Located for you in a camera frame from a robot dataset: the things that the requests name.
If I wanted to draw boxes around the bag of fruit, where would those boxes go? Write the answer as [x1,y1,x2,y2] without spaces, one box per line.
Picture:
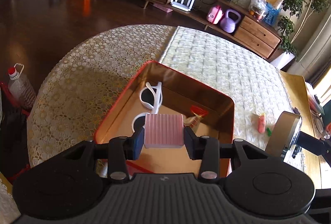
[248,0,268,20]

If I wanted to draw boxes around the pink ribbed case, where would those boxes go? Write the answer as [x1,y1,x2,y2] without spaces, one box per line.
[144,114,184,148]

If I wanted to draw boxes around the round silver tin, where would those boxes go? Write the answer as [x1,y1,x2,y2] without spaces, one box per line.
[265,111,302,162]

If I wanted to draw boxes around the pink small bottle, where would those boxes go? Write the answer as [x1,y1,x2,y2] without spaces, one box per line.
[258,113,266,133]

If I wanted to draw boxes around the white frame sunglasses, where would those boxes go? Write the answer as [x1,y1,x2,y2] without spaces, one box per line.
[131,82,163,132]

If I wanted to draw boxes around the pink small case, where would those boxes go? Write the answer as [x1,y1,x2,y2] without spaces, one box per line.
[206,5,223,25]

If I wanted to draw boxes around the quilted cream table mat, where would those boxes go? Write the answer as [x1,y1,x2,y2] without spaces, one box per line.
[157,26,295,150]

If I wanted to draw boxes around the white router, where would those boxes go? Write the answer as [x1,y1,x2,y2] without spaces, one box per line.
[170,0,195,12]

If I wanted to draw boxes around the yellow wood-grain mat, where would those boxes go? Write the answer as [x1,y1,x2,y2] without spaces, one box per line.
[279,71,330,189]

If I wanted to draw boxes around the red white candy packet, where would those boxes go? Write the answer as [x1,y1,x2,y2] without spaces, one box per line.
[183,105,209,129]

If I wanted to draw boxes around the blue picture box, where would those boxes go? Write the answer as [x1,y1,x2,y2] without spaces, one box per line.
[263,3,280,26]

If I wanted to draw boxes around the purple kettlebell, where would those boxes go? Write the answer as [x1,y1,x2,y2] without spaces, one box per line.
[220,9,241,34]

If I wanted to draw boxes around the red metal tin box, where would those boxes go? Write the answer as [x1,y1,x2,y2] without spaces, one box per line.
[94,61,235,174]

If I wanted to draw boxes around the lace tablecloth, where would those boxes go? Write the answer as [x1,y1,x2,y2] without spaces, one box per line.
[27,25,175,166]

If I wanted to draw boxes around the tall green potted plant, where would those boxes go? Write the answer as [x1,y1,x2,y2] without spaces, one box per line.
[272,0,330,69]

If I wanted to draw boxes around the wooden tv cabinet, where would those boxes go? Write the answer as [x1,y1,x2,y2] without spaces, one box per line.
[145,0,282,59]

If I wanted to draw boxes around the plastic oil bottle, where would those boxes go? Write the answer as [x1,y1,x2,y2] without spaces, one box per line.
[8,63,36,110]

